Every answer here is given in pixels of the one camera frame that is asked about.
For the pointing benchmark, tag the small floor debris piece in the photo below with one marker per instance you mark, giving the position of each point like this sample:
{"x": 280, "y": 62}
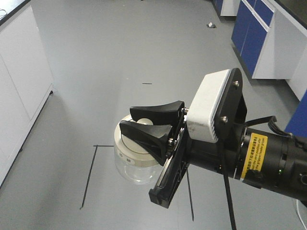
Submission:
{"x": 211, "y": 25}

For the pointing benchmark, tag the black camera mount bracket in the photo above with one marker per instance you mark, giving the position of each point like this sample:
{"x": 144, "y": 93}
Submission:
{"x": 231, "y": 111}

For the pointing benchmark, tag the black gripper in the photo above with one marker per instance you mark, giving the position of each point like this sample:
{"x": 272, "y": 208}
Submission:
{"x": 220, "y": 157}

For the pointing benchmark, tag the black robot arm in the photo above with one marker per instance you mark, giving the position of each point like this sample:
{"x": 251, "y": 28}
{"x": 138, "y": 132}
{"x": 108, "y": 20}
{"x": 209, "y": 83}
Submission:
{"x": 256, "y": 152}

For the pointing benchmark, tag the glass jar with white lid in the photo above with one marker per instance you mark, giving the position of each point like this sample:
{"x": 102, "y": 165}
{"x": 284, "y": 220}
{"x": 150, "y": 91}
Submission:
{"x": 133, "y": 162}

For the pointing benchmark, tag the white lab cabinet left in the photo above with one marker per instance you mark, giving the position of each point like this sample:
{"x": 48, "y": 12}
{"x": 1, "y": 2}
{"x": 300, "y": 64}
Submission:
{"x": 25, "y": 78}

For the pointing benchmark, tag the blue lab cabinet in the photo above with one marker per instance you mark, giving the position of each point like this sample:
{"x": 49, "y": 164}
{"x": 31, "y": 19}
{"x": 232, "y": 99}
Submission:
{"x": 270, "y": 37}

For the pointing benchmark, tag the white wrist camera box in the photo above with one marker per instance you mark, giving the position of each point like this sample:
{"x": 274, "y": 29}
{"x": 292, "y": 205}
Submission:
{"x": 200, "y": 117}

